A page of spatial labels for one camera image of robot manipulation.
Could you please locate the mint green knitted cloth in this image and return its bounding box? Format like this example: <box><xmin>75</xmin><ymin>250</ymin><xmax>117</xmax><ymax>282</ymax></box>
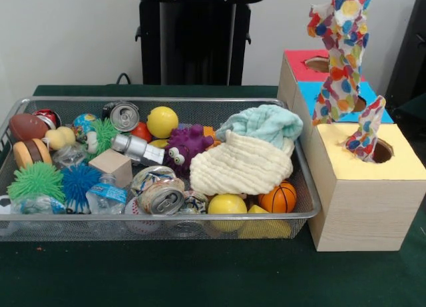
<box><xmin>215</xmin><ymin>104</ymin><xmax>304</xmax><ymax>151</ymax></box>

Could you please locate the wooden box with three holes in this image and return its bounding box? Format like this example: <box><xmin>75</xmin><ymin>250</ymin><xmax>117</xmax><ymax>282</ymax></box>
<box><xmin>276</xmin><ymin>49</ymin><xmax>426</xmax><ymax>252</ymax></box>

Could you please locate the purple spiky monster toy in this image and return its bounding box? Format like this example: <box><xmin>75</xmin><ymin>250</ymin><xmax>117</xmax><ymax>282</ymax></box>
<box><xmin>163</xmin><ymin>124</ymin><xmax>214</xmax><ymax>171</ymax></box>

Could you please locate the cream knitted cloth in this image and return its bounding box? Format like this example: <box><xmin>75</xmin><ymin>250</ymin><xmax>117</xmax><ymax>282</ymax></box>
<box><xmin>189</xmin><ymin>130</ymin><xmax>294</xmax><ymax>195</ymax></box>

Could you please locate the yellow ball with goggle face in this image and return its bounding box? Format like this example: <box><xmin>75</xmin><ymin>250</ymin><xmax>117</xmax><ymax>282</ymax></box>
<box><xmin>146</xmin><ymin>106</ymin><xmax>180</xmax><ymax>139</ymax></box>

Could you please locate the plain yellow ball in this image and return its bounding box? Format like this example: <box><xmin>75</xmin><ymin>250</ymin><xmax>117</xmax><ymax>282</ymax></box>
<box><xmin>208</xmin><ymin>193</ymin><xmax>248</xmax><ymax>231</ymax></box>

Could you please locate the silver drink can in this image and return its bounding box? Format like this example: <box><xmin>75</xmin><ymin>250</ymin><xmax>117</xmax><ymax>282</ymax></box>
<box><xmin>130</xmin><ymin>165</ymin><xmax>186</xmax><ymax>216</ymax></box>

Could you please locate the orange toy basketball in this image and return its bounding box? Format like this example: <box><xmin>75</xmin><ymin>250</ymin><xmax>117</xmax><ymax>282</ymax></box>
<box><xmin>258</xmin><ymin>180</ymin><xmax>298</xmax><ymax>214</ymax></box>

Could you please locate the small blue spiky puffer ball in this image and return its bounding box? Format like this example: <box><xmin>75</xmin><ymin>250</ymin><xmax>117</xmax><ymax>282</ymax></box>
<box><xmin>61</xmin><ymin>163</ymin><xmax>103</xmax><ymax>213</ymax></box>

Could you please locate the green spiky puffer ball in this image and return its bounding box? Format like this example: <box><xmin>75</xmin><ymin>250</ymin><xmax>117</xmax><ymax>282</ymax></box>
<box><xmin>6</xmin><ymin>162</ymin><xmax>66</xmax><ymax>203</ymax></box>

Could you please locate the brown toy football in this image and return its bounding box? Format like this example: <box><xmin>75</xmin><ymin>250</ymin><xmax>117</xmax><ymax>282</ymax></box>
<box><xmin>9</xmin><ymin>113</ymin><xmax>50</xmax><ymax>142</ymax></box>

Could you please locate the shallow wire mesh bin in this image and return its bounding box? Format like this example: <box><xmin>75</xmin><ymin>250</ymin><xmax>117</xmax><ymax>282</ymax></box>
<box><xmin>0</xmin><ymin>96</ymin><xmax>322</xmax><ymax>243</ymax></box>

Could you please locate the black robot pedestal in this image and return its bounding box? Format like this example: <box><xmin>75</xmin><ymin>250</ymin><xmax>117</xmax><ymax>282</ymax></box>
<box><xmin>128</xmin><ymin>0</ymin><xmax>269</xmax><ymax>86</ymax></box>

